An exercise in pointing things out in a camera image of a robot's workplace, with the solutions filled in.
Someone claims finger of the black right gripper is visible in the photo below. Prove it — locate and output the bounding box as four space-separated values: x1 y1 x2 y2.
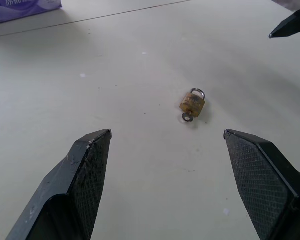
268 5 300 39

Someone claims purple tissue pack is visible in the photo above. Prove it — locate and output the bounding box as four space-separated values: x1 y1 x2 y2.
0 0 63 26

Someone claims brass padlock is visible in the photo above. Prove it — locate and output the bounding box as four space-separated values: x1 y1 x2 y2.
179 87 207 118

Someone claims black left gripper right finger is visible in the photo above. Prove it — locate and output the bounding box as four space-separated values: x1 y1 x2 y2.
223 129 300 240

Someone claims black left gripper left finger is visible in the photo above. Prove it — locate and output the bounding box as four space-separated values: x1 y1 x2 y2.
5 128 113 240

